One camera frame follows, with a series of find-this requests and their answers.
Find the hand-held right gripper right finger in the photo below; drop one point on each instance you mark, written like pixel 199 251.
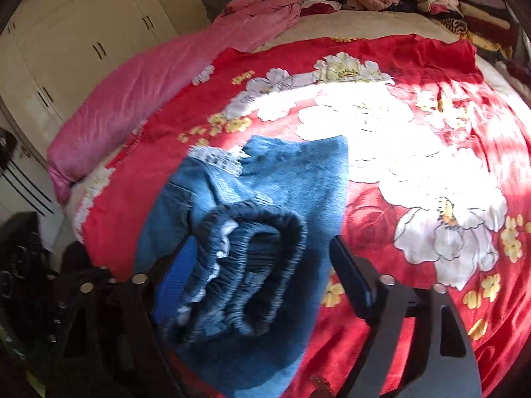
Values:
pixel 352 282

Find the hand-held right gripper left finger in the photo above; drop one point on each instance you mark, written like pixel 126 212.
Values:
pixel 180 277

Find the blue denim pants lace hem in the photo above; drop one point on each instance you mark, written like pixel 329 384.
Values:
pixel 273 199

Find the red floral blanket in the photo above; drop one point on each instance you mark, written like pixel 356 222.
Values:
pixel 415 215

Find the dark striped object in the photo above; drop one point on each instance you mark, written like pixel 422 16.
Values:
pixel 16 166

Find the pink quilt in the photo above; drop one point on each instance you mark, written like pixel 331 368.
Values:
pixel 137 87

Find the cream wardrobe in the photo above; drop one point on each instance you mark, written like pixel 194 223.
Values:
pixel 83 29

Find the dark red cloth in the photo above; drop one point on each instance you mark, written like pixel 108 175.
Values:
pixel 319 7

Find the pile of folded clothes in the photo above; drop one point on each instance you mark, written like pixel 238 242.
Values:
pixel 468 4

